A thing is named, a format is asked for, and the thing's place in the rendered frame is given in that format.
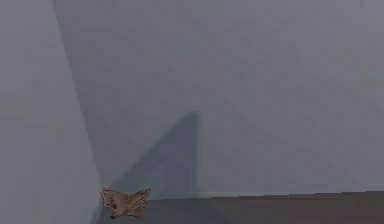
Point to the brown dried plant leaves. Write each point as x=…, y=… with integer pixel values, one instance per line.
x=124, y=203

